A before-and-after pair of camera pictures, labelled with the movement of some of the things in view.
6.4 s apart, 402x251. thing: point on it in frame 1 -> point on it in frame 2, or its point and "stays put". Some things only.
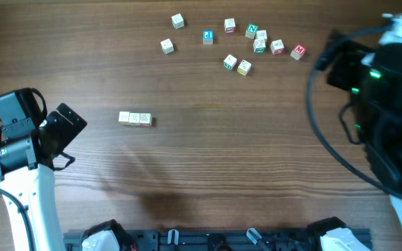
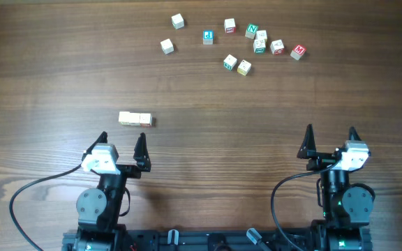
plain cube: [134, 119] stays put
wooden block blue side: [146, 119] stays put
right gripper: [343, 50] -> [308, 150]
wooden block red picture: [277, 47] stays put
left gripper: [68, 130] -> [139, 156]
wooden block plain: [167, 46] stays put
